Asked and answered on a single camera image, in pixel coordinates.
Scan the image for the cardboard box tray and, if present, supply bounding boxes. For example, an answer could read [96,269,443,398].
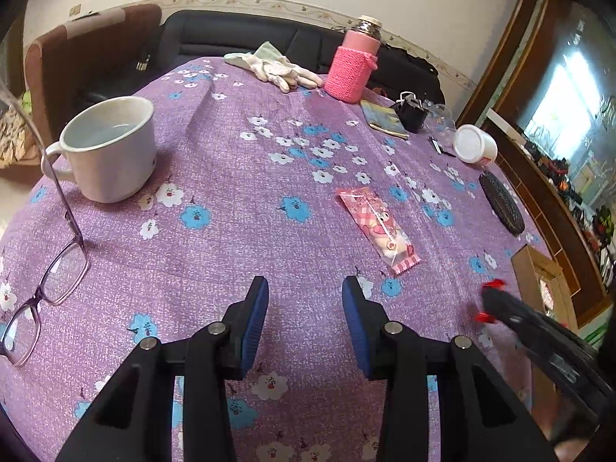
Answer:
[511,245,578,334]

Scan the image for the small red candy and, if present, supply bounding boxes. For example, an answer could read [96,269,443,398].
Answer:
[475,278,506,324]

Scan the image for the black textured glasses case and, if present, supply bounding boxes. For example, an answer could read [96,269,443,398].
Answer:
[479,170,525,236]

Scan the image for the pink checkered snack packet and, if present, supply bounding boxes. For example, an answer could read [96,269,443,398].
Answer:
[337,187,421,275]

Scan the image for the white plastic jar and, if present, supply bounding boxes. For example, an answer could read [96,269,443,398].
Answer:
[453,124,498,165]

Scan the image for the clear glass cup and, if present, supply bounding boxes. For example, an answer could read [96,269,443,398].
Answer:
[426,104,456,148]

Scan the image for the small black container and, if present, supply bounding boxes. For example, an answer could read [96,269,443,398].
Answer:
[392,91,428,134]

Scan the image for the wooden brick pattern cabinet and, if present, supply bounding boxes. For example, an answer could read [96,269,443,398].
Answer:
[457,0,612,328]

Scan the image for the small notebook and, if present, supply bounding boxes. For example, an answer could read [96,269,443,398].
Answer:
[360,99,409,140]

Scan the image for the purple floral tablecloth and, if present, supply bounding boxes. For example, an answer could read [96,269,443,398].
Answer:
[1,59,544,461]

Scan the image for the white ceramic mug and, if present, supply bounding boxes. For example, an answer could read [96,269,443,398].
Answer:
[41,96,157,203]

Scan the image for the black sofa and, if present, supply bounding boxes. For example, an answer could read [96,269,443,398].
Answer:
[151,10,445,103]

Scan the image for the pink sleeved thermos bottle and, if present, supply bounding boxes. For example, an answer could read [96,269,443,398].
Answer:
[325,15,382,103]

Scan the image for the white cloth gloves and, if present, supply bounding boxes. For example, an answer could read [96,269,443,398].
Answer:
[223,41,325,94]

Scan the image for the brown armchair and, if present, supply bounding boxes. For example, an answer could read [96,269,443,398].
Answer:
[24,3,162,145]

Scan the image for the purple frame eyeglasses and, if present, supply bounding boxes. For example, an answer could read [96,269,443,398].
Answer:
[1,85,90,368]

